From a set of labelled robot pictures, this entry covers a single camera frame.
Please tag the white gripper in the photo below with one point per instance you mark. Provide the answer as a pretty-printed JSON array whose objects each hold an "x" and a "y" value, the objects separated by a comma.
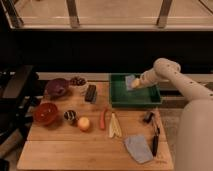
[{"x": 147, "y": 79}]

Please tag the blue sponge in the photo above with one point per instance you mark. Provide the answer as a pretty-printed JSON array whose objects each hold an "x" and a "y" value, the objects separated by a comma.
[{"x": 128, "y": 81}]

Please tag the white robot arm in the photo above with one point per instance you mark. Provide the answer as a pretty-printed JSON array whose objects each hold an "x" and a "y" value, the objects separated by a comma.
[{"x": 194, "y": 146}]

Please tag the metal cup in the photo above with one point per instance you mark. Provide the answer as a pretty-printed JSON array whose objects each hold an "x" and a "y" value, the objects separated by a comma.
[{"x": 71, "y": 117}]

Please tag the green plastic tray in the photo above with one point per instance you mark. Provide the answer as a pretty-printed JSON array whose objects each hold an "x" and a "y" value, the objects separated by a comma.
[{"x": 120, "y": 97}]

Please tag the dark rectangular block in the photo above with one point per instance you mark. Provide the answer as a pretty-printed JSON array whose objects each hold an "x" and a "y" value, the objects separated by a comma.
[{"x": 90, "y": 93}]

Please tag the orange carrot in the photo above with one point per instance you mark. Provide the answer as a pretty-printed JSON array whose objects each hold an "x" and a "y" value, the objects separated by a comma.
[{"x": 102, "y": 119}]

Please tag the small bowl of nuts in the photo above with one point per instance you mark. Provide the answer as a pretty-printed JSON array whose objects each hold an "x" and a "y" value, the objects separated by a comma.
[{"x": 79, "y": 83}]

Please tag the blue grey cloth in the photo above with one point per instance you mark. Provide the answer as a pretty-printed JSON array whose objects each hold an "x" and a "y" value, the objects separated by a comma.
[{"x": 138, "y": 148}]

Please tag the orange ball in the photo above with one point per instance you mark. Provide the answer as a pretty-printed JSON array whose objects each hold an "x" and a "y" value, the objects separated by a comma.
[{"x": 83, "y": 123}]

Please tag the wooden cutting board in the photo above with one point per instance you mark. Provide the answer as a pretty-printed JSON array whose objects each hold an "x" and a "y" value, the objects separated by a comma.
[{"x": 61, "y": 147}]

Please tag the purple bowl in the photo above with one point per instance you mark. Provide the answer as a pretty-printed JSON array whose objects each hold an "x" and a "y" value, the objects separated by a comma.
[{"x": 57, "y": 87}]

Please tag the red bowl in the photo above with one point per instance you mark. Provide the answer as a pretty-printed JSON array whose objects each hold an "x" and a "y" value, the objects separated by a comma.
[{"x": 45, "y": 114}]

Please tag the black stand on left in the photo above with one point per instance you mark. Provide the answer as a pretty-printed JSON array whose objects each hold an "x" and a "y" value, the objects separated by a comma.
[{"x": 15, "y": 99}]

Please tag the black handled knife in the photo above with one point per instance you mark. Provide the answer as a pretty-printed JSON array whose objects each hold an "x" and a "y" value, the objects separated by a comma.
[{"x": 155, "y": 137}]

